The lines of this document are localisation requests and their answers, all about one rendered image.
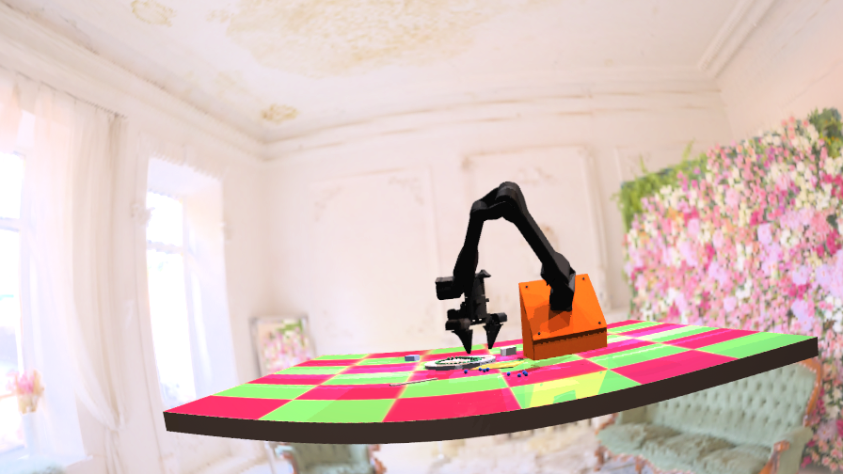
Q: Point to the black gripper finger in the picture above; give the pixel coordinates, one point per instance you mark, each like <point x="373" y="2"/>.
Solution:
<point x="466" y="338"/>
<point x="492" y="332"/>

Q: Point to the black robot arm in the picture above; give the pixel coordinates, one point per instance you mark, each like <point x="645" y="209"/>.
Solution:
<point x="507" y="201"/>

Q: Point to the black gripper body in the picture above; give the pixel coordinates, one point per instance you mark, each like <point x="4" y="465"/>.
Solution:
<point x="476" y="310"/>

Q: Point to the white round tray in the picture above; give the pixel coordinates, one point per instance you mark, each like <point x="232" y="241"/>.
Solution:
<point x="486" y="359"/>

